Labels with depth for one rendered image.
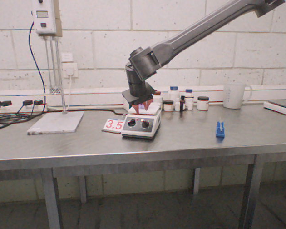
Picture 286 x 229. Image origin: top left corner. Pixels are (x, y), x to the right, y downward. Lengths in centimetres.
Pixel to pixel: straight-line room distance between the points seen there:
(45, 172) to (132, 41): 87
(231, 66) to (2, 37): 139
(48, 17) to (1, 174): 61
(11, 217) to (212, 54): 164
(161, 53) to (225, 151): 43
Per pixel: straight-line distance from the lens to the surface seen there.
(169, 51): 59
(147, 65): 59
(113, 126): 92
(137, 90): 69
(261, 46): 163
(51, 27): 98
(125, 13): 134
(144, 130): 82
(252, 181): 99
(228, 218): 155
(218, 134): 90
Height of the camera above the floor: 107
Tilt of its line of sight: 16 degrees down
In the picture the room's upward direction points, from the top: straight up
